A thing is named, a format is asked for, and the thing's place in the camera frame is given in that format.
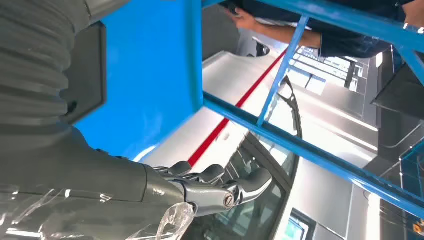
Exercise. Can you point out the blue metal shelf rack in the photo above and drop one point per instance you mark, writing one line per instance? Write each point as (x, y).
(149, 66)

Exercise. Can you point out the red barrier belt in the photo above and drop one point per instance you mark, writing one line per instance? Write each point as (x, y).
(232, 112)

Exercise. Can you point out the white car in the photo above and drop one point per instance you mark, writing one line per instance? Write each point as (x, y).
(232, 73)

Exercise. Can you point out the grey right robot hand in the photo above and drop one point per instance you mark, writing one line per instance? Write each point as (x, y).
(82, 172)

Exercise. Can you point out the dark grey flat panel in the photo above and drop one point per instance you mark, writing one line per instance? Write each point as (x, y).
(87, 73)

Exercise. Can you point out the person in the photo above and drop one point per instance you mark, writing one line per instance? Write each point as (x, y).
(348, 43)

